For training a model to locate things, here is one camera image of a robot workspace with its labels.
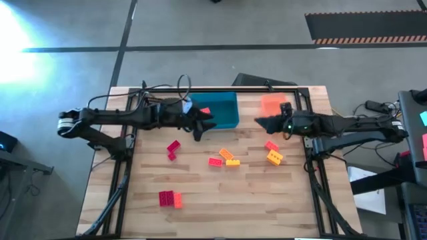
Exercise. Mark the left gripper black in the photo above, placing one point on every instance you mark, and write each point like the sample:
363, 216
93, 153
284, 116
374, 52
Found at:
188, 121

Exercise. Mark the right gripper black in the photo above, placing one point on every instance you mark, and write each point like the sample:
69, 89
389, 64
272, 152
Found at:
303, 124

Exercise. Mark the coral red toy brick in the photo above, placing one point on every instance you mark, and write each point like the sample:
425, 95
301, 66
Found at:
177, 200
271, 145
205, 110
215, 162

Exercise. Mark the amber toy brick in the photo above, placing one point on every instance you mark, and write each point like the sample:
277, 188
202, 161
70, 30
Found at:
274, 157

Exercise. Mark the orange toy brick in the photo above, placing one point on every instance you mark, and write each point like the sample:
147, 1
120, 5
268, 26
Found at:
226, 154

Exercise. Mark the small crimson toy brick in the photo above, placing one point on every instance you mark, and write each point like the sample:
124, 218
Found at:
171, 156

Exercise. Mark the yellow toy brick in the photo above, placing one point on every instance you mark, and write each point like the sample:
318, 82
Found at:
233, 162

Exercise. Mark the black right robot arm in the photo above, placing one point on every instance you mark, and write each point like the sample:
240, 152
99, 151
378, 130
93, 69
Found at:
367, 125

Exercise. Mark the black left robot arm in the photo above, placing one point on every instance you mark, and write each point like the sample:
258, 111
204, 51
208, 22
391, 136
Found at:
110, 116

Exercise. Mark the translucent pink plastic bin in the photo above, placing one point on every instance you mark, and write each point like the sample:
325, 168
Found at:
272, 103

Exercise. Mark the blue plastic bin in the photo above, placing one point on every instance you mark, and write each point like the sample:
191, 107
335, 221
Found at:
223, 110

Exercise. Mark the black power strip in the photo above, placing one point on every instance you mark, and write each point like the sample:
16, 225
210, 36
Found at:
375, 106

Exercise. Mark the black floor tape line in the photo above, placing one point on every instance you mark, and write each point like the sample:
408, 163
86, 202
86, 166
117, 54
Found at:
123, 43

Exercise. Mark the black desk beam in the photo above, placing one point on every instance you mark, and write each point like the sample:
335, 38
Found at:
377, 181

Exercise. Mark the white paper sheet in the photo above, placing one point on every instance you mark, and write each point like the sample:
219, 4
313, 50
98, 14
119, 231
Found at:
370, 200

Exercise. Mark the small red object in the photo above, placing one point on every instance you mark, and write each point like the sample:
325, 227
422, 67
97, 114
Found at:
403, 154

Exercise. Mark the black hazard-striped floor mat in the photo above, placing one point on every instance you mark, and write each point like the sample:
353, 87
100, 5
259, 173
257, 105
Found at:
367, 26

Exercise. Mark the dark grey desk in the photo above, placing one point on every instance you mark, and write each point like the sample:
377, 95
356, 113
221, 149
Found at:
412, 133

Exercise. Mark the black object on desk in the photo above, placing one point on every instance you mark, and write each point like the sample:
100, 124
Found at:
419, 96

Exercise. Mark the cyan sticky note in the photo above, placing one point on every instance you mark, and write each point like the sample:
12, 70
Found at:
424, 119

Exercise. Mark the pink sticky note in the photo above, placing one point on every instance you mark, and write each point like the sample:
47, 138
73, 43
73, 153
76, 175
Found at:
425, 140
425, 154

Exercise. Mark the dark laptop with keyboard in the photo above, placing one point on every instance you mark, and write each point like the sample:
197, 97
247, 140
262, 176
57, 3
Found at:
413, 200

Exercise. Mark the grey side desk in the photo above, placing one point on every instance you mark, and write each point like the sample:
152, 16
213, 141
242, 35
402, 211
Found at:
20, 163

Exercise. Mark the black device with blue light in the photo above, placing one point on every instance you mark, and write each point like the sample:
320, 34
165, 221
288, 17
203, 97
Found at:
8, 141

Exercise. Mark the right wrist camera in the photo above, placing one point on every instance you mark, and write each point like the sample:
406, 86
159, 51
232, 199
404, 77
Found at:
286, 109

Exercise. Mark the black aluminium rig frame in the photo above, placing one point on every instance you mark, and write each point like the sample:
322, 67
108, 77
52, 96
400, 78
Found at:
213, 89

